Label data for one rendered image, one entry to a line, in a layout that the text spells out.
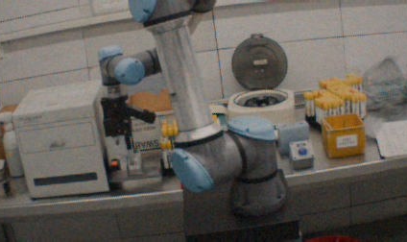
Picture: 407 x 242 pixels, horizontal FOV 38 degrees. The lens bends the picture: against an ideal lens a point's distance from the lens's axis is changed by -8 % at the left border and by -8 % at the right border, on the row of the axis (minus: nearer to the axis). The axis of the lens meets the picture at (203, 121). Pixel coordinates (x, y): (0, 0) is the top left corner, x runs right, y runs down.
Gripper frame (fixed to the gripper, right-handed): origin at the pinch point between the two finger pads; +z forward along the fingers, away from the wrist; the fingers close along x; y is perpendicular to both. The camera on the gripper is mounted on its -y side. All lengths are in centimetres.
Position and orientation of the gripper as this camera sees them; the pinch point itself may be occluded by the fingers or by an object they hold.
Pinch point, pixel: (133, 156)
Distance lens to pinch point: 199.7
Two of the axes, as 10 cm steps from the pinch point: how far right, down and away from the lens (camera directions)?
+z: 1.2, 9.4, 3.2
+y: -9.9, 1.3, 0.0
